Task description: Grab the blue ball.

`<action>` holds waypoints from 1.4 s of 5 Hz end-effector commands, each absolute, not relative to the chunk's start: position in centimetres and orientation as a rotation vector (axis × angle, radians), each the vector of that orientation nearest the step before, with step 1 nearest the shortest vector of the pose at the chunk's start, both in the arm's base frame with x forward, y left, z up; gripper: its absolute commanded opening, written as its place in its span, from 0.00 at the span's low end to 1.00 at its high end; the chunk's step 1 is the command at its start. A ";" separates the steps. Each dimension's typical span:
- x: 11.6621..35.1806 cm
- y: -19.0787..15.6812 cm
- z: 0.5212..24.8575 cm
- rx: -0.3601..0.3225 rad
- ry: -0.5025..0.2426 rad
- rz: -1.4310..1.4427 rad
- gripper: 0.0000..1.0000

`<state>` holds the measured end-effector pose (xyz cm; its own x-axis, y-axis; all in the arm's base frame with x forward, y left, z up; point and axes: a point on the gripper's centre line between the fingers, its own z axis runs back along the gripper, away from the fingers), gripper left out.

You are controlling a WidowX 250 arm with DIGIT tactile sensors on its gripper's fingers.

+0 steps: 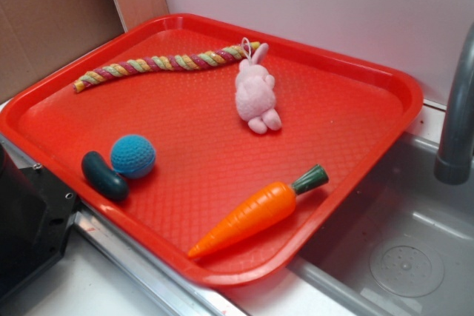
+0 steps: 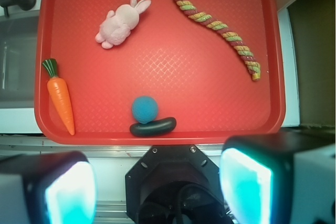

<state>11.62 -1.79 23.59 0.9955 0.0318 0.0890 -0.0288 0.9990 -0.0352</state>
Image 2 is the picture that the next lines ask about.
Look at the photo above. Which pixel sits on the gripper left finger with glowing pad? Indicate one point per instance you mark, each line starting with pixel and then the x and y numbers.
pixel 48 188

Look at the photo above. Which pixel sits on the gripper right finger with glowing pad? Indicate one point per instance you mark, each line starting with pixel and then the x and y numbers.
pixel 285 177

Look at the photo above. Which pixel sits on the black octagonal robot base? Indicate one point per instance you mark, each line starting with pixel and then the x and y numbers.
pixel 175 184

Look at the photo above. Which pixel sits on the blue felt ball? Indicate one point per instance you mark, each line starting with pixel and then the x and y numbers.
pixel 144 109

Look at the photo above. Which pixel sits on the orange toy carrot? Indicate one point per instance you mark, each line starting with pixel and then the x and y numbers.
pixel 59 94

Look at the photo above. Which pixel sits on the black smooth stone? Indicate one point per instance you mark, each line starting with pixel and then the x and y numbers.
pixel 154 128

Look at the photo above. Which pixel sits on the red plastic tray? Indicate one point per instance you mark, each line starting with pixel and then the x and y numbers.
pixel 192 73

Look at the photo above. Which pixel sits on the steel sink basin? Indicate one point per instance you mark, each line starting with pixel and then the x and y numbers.
pixel 18 55

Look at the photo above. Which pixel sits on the pink plush bunny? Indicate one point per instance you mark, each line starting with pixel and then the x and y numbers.
pixel 119 23

